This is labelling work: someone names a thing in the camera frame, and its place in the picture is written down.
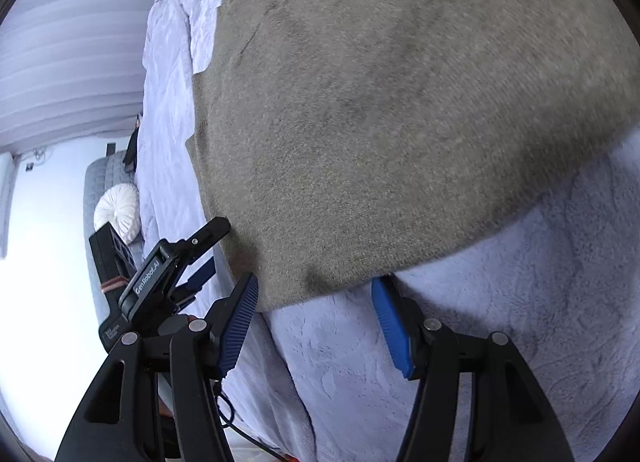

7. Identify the taupe knit sweater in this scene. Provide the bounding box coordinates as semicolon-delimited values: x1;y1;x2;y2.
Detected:
188;0;639;311

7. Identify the round white cushion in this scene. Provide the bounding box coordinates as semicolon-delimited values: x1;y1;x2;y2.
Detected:
93;183;141;245

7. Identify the grey quilted sofa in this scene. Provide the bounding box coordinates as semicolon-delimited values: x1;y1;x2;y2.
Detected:
82;151;134;323

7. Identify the lavender plush bed blanket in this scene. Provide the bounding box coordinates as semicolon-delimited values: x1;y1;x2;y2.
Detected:
138;0;639;461

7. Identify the grey pleated curtain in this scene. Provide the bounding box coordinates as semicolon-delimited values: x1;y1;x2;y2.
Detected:
1;0;154;154

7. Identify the black cable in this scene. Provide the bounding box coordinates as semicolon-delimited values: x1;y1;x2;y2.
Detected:
211;380;302;462

